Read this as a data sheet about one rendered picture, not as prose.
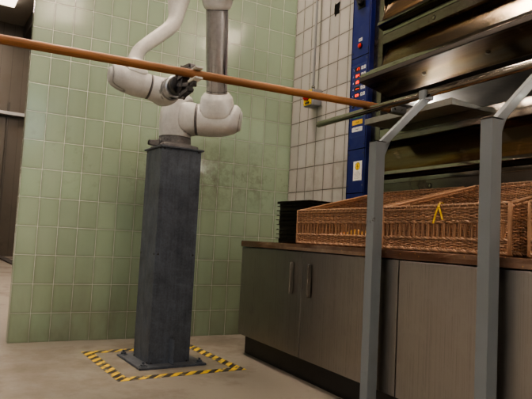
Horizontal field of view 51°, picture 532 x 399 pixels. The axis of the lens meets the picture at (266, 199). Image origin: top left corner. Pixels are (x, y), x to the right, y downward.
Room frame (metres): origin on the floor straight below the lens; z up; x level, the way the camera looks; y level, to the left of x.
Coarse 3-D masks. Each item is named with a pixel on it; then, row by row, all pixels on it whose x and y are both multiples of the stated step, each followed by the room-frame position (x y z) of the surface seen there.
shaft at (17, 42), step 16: (32, 48) 1.68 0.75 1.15; (48, 48) 1.70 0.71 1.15; (64, 48) 1.72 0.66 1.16; (128, 64) 1.83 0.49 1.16; (144, 64) 1.85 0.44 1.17; (160, 64) 1.88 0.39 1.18; (208, 80) 1.98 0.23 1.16; (224, 80) 2.00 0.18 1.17; (240, 80) 2.03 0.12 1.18; (304, 96) 2.17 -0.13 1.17; (320, 96) 2.20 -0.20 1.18; (336, 96) 2.25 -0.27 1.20
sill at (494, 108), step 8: (496, 104) 2.17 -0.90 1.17; (520, 104) 2.07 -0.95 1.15; (528, 104) 2.04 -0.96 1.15; (456, 112) 2.35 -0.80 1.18; (464, 112) 2.31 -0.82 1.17; (472, 112) 2.27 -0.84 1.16; (480, 112) 2.24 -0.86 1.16; (488, 112) 2.20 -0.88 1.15; (424, 120) 2.52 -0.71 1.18; (432, 120) 2.47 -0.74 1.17; (440, 120) 2.43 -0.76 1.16; (448, 120) 2.39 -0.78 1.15; (456, 120) 2.35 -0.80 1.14; (408, 128) 2.61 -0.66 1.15; (416, 128) 2.56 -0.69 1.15
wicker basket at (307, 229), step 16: (384, 192) 2.69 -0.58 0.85; (400, 192) 2.59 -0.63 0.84; (416, 192) 2.50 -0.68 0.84; (432, 192) 2.41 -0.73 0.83; (320, 208) 2.57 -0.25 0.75; (336, 208) 2.26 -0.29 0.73; (352, 208) 2.17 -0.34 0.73; (304, 224) 2.54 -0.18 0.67; (320, 224) 2.37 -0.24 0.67; (336, 224) 2.26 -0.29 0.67; (352, 224) 2.17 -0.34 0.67; (304, 240) 2.46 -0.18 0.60; (320, 240) 2.36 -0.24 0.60; (336, 240) 2.25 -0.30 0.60; (352, 240) 2.16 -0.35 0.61
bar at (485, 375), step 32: (512, 64) 1.67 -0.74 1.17; (416, 96) 2.03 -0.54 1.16; (512, 96) 1.53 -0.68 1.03; (384, 160) 1.90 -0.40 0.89; (480, 160) 1.49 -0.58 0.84; (480, 192) 1.49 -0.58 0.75; (480, 224) 1.49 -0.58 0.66; (480, 256) 1.48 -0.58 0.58; (480, 288) 1.48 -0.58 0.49; (480, 320) 1.48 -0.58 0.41; (480, 352) 1.48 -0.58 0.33; (480, 384) 1.48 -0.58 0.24
